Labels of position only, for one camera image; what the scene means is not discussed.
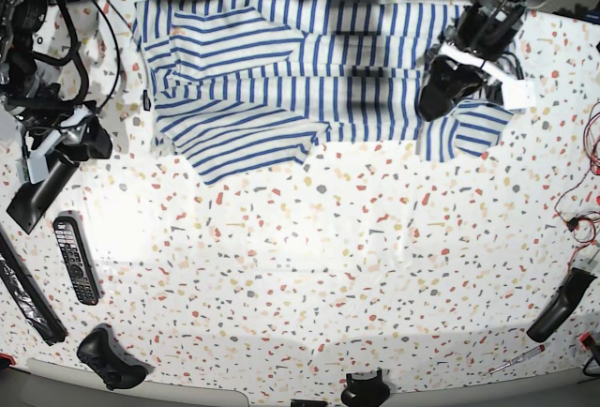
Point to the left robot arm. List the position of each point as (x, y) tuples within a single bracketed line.
[(486, 29)]

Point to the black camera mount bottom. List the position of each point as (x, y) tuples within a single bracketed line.
[(365, 392)]

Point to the black TV remote control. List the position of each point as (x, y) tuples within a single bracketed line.
[(71, 244)]

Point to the blue white striped t-shirt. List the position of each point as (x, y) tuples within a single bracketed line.
[(240, 85)]

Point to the red tipped screwdriver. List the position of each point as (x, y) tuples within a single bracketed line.
[(533, 352)]

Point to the long black wrapped bar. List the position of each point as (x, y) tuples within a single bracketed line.
[(29, 298)]

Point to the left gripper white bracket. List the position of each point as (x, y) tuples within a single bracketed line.
[(455, 76)]

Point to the black handle right side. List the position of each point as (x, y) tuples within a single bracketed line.
[(562, 305)]

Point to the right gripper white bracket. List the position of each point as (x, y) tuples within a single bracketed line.
[(89, 138)]

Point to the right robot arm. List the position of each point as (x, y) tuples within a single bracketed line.
[(33, 112)]

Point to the black game controller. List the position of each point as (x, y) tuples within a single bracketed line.
[(95, 351)]

